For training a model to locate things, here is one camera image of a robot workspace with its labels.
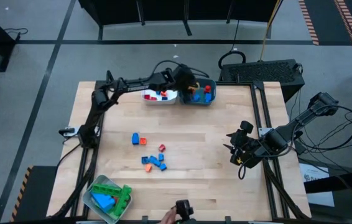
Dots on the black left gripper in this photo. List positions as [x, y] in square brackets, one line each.
[185, 79]

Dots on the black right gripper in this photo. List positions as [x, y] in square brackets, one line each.
[252, 151]

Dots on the yellow building block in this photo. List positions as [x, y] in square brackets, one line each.
[192, 90]

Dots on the medium red building block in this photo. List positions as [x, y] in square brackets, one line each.
[207, 89]

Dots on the medium blue building block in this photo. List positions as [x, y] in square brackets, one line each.
[196, 98]
[135, 138]
[208, 98]

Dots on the small blue building block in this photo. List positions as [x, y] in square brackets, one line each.
[154, 160]
[163, 167]
[161, 157]
[164, 99]
[145, 160]

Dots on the small orange building block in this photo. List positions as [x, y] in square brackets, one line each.
[148, 168]

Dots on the large green building block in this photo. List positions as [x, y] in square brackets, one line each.
[106, 189]
[123, 202]

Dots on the large red building block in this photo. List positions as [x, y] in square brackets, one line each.
[116, 199]

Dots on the large blue building block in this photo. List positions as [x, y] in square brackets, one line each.
[104, 202]

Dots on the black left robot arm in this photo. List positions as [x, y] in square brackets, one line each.
[132, 85]

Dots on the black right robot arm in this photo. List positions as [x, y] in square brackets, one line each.
[300, 119]

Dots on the white plastic bin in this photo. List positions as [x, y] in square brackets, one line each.
[173, 96]

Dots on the teal plastic bin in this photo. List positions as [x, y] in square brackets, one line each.
[214, 96]

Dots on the black partition panel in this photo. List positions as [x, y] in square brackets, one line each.
[163, 9]

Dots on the black perforated computer tower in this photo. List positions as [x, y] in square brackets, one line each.
[263, 73]

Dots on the black handheld device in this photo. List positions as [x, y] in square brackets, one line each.
[183, 208]

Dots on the person's hand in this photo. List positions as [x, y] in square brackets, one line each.
[169, 217]

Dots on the white printed paper sheet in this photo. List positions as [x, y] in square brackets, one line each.
[322, 199]

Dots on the black table leg bar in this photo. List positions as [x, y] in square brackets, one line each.
[344, 182]

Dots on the grey plastic bin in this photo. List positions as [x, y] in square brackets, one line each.
[104, 179]

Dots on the black mat with striped edges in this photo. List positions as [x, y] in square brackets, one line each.
[328, 18]
[39, 193]

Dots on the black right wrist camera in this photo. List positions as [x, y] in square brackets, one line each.
[247, 127]

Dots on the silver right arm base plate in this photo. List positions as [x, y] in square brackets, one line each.
[263, 132]

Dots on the black aluminium table frame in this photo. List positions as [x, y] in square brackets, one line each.
[235, 83]

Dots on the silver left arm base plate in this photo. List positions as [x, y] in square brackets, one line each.
[71, 132]

